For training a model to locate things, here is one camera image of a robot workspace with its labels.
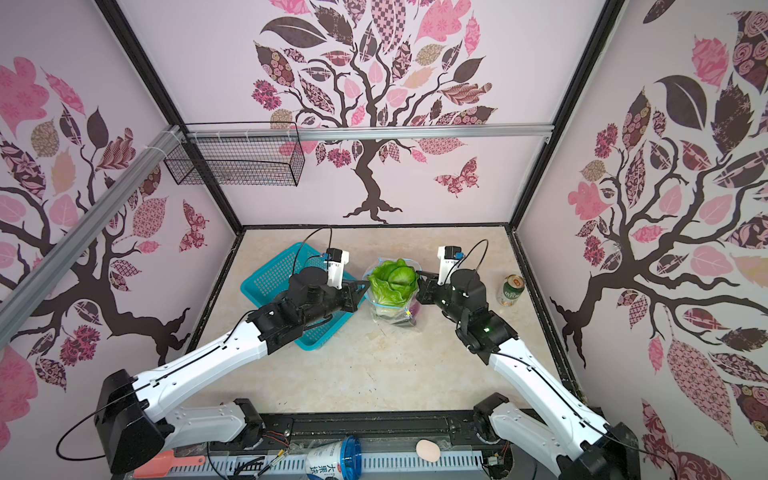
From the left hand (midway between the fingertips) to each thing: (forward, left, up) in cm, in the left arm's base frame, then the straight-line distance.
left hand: (370, 289), depth 73 cm
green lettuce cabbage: (0, -6, +3) cm, 7 cm away
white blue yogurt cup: (-34, +6, -15) cm, 38 cm away
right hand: (+4, -12, +3) cm, 13 cm away
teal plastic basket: (+16, +35, -19) cm, 43 cm away
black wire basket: (+46, +36, +9) cm, 59 cm away
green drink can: (+8, -42, -13) cm, 45 cm away
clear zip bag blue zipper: (-5, -9, -5) cm, 11 cm away
